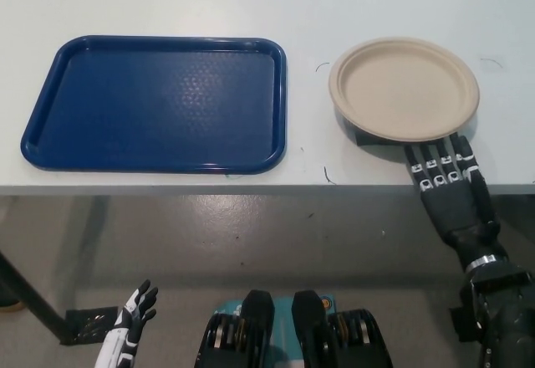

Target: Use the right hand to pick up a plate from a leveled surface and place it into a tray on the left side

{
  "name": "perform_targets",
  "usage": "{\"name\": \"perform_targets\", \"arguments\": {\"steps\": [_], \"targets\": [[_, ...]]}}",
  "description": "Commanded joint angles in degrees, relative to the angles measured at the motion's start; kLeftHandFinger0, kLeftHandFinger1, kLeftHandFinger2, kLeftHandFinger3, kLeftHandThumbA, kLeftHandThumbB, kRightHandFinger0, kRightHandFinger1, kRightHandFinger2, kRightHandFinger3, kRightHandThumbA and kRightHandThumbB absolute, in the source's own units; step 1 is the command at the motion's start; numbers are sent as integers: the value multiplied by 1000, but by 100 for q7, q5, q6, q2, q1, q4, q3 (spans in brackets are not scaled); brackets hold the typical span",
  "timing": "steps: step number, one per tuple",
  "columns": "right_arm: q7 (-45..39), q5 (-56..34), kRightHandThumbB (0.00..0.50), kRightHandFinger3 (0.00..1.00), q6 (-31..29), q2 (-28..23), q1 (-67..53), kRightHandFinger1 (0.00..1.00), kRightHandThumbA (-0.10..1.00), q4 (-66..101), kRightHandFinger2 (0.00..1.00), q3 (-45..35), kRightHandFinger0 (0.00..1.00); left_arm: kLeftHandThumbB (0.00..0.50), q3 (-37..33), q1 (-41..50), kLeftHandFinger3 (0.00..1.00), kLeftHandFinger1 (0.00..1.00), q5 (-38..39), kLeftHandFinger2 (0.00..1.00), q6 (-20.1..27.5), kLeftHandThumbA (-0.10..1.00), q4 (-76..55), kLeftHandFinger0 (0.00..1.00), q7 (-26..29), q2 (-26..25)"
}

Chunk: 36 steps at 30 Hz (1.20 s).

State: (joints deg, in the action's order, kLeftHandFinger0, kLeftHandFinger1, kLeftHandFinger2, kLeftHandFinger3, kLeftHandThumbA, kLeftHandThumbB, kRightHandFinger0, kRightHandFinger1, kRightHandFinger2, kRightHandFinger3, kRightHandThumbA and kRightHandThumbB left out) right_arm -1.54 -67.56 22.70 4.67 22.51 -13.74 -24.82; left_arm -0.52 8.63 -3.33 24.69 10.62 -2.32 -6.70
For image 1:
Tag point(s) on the blue plastic tray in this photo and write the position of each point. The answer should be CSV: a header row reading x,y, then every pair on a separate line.
x,y
152,108

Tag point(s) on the black floor tape patch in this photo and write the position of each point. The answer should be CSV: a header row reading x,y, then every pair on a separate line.
x,y
455,322
90,326

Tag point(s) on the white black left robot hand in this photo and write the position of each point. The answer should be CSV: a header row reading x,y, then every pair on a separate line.
x,y
125,326

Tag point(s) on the beige paper plate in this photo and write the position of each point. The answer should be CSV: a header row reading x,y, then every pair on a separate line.
x,y
401,88

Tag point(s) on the grey perforated plastic basket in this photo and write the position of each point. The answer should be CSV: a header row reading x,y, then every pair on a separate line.
x,y
344,123

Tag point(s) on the black table leg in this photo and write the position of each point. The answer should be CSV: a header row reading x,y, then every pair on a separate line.
x,y
33,297

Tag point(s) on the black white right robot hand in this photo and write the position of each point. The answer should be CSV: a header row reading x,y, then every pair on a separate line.
x,y
455,205

